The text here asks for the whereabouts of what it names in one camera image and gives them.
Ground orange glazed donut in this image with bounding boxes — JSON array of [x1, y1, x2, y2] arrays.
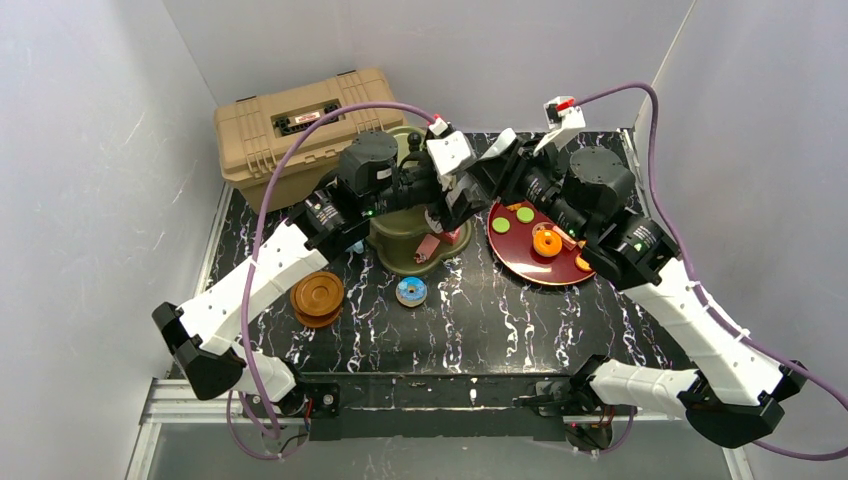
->
[[532, 229, 563, 258]]

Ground green three-tier serving stand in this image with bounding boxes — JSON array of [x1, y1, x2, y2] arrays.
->
[[367, 126, 471, 276]]

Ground red round lacquer tray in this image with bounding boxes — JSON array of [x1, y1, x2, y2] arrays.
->
[[487, 201, 595, 286]]

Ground pink swirl roll cake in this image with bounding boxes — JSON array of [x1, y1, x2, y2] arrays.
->
[[414, 234, 441, 265]]

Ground pink sprinkled cake slice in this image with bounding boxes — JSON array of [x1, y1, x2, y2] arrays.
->
[[441, 228, 462, 245]]

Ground blue frosted donut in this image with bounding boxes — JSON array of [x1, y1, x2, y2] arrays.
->
[[396, 276, 428, 308]]

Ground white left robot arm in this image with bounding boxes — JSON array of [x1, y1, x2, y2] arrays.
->
[[152, 131, 479, 403]]

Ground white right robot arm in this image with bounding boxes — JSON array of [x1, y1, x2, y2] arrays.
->
[[470, 145, 804, 448]]

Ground green macaron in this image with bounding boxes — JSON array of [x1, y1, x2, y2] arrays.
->
[[491, 217, 511, 234], [515, 207, 535, 224]]

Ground round yellow biscuit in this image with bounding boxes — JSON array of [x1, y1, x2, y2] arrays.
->
[[574, 255, 592, 272]]

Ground tan plastic toolbox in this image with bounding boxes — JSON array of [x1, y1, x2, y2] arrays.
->
[[214, 68, 406, 212]]

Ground stacked brown wooden coasters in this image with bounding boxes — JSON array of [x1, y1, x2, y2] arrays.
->
[[290, 271, 345, 329]]

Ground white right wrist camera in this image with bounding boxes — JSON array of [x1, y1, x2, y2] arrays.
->
[[533, 96, 587, 154]]

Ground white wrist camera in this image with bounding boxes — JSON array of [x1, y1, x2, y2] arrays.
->
[[533, 96, 587, 154], [425, 117, 476, 191]]

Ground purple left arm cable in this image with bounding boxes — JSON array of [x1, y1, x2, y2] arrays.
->
[[225, 101, 445, 463]]

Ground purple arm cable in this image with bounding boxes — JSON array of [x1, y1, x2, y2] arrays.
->
[[563, 82, 848, 463], [225, 101, 445, 463]]

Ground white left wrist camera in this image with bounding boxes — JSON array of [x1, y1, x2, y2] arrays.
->
[[425, 117, 476, 191]]

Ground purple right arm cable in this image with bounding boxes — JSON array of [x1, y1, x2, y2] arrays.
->
[[563, 82, 848, 463]]

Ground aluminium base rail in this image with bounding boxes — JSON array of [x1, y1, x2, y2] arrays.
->
[[125, 374, 757, 480]]

